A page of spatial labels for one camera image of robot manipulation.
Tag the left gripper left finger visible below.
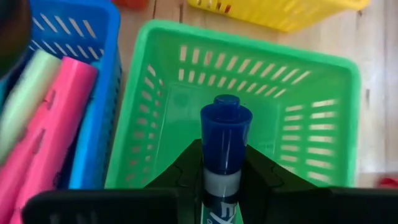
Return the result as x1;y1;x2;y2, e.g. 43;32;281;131
21;139;203;224

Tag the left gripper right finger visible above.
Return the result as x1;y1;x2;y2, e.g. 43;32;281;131
242;144;398;224

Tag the light blue highlighter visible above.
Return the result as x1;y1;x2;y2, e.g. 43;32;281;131
68;62;109;190

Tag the dark blue Expo marker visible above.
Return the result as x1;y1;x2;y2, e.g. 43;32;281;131
200;94;253;224

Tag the red Expo marker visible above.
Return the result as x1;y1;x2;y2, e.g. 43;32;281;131
377;177;398;189

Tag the pink highlighter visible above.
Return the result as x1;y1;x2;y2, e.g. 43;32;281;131
12;55;99;224
0;93;53;224

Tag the yellow highlighter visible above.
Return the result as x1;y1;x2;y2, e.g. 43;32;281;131
0;49;62;164

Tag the green plastic basket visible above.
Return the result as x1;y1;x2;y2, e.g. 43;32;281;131
104;19;361;190

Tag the blue plastic basket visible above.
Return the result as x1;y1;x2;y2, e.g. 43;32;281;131
0;0;123;190

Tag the yellow plastic basket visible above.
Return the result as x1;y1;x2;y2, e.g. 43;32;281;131
186;0;371;33

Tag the red plastic basket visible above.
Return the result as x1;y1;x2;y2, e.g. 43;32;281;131
111;0;149;9

